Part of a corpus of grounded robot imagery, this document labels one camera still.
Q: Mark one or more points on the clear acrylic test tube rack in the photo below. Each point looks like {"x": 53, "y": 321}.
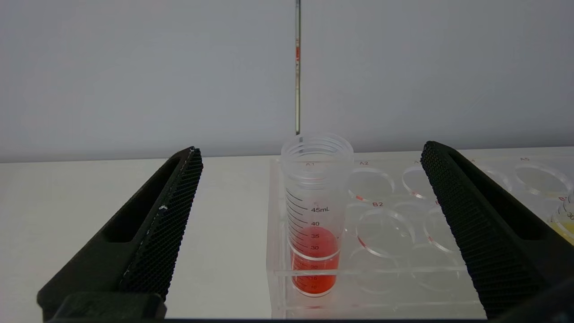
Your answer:
{"x": 394, "y": 251}

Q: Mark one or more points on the test tube with red pigment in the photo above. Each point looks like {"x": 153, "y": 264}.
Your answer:
{"x": 314, "y": 264}

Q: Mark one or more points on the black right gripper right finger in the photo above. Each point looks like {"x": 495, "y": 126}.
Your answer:
{"x": 497, "y": 233}

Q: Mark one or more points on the test tube with yellow pigment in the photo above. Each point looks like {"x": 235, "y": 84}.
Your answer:
{"x": 566, "y": 220}

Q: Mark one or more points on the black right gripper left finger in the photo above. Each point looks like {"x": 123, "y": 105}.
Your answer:
{"x": 148, "y": 237}

